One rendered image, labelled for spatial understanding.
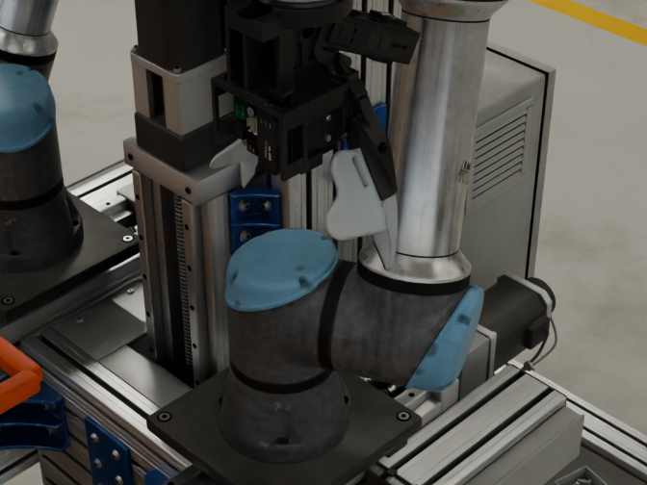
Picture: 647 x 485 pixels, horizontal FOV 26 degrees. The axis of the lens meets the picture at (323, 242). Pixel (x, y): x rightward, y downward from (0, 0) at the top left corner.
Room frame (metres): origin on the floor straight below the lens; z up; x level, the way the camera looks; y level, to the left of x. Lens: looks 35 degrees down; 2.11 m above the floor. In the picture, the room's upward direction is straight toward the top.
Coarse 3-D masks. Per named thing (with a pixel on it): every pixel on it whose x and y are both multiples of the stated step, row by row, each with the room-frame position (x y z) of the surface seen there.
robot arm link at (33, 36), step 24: (0, 0) 1.64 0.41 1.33; (24, 0) 1.63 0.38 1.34; (48, 0) 1.64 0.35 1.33; (0, 24) 1.63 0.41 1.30; (24, 24) 1.63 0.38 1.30; (48, 24) 1.65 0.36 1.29; (0, 48) 1.61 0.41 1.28; (24, 48) 1.62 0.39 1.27; (48, 48) 1.64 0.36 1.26; (48, 72) 1.65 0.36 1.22
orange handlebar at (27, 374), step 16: (0, 336) 1.13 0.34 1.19; (0, 352) 1.11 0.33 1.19; (16, 352) 1.11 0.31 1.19; (0, 368) 1.11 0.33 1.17; (16, 368) 1.08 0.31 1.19; (32, 368) 1.08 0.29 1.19; (0, 384) 1.06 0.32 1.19; (16, 384) 1.06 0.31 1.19; (32, 384) 1.06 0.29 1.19; (0, 400) 1.04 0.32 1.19; (16, 400) 1.05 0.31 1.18
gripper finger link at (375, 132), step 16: (368, 96) 0.84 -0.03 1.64; (368, 112) 0.83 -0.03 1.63; (352, 128) 0.83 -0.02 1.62; (368, 128) 0.82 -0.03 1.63; (352, 144) 0.83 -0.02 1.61; (368, 144) 0.82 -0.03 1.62; (384, 144) 0.82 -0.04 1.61; (368, 160) 0.82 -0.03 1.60; (384, 160) 0.82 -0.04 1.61; (384, 176) 0.82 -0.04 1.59; (384, 192) 0.81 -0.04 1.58
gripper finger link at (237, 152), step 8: (232, 144) 0.87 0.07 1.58; (240, 144) 0.87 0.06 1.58; (224, 152) 0.87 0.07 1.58; (232, 152) 0.87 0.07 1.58; (240, 152) 0.88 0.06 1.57; (248, 152) 0.89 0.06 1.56; (216, 160) 0.87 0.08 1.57; (224, 160) 0.88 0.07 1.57; (232, 160) 0.88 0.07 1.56; (240, 160) 0.89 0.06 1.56; (248, 160) 0.90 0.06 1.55; (256, 160) 0.90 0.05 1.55; (248, 168) 0.90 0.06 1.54; (256, 168) 0.90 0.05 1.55; (248, 176) 0.90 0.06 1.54; (256, 176) 0.90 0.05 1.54; (248, 184) 0.90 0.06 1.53
